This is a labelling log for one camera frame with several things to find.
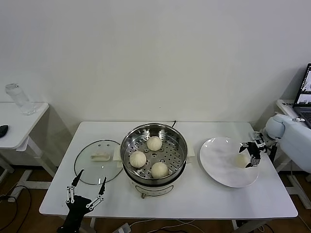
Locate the white steamed baozi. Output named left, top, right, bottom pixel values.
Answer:
left=234, top=154, right=250, bottom=169
left=151, top=162, right=170, bottom=179
left=147, top=136, right=163, bottom=151
left=129, top=151, right=147, bottom=168

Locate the black floor cable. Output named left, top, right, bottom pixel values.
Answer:
left=0, top=185, right=33, bottom=233

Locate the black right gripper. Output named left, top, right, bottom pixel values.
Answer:
left=239, top=141, right=263, bottom=168

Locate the clear plastic water bottle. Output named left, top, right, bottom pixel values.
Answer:
left=5, top=83, right=36, bottom=116

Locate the perforated steel steamer basket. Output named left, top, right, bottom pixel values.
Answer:
left=121, top=123, right=189, bottom=182

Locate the glass lid with cream handle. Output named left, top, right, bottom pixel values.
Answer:
left=74, top=138, right=124, bottom=186

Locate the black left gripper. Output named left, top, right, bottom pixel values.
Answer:
left=57, top=169, right=107, bottom=233

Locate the white floor power strip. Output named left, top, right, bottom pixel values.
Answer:
left=114, top=222, right=133, bottom=233

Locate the white side table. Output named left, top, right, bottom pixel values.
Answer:
left=276, top=99, right=311, bottom=209
left=0, top=101, right=58, bottom=192

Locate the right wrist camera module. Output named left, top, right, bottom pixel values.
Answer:
left=249, top=132, right=268, bottom=148

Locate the white floor cable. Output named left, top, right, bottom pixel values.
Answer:
left=130, top=219, right=195, bottom=231

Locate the white round plate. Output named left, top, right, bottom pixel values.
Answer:
left=199, top=137, right=260, bottom=188

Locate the steel steamer pot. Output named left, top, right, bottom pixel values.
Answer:
left=113, top=142, right=196, bottom=200

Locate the open dark laptop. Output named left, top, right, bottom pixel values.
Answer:
left=293, top=63, right=311, bottom=127

